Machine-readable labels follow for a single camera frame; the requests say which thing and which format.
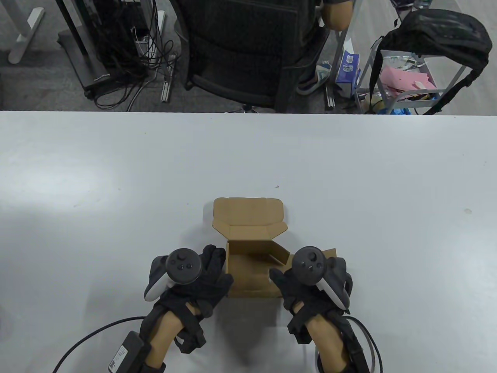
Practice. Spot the person's right hand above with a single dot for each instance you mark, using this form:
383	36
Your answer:
301	299

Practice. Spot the person's left hand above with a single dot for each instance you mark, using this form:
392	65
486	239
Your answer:
209	289

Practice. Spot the person's left thumb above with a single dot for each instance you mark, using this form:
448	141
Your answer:
222	289

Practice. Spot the person's right thumb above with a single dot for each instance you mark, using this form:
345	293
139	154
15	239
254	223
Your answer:
280	281

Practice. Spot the brown cardboard box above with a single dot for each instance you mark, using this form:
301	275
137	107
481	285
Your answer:
248	268

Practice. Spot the person's right forearm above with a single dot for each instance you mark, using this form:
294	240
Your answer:
328	342

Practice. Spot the person's left forearm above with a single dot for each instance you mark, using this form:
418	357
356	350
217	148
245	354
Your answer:
165	338

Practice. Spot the right glove-mounted controller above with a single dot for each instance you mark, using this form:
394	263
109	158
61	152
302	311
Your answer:
312	266

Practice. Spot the glove-mounted controller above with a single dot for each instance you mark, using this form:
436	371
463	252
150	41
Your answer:
312	266
180	268

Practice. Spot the left glove-mounted controller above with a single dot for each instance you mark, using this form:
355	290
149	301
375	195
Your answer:
180	268

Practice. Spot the silver metal rails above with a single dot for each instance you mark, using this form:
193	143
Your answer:
167	83

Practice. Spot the grey metal cart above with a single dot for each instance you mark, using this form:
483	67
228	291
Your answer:
404	100

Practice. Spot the blue and white carton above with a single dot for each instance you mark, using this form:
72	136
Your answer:
346	72

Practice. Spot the black office chair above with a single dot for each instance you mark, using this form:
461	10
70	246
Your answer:
248	50

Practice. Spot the pink paper sheets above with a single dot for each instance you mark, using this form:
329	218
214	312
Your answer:
404	79

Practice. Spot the grey metal stand base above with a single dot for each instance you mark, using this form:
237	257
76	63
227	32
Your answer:
83	58

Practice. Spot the black backpack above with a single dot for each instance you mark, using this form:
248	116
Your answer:
442	33

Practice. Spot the white desk foot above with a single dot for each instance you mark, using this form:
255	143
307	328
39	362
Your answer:
25	35

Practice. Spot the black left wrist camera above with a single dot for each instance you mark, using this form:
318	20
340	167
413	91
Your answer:
126	353

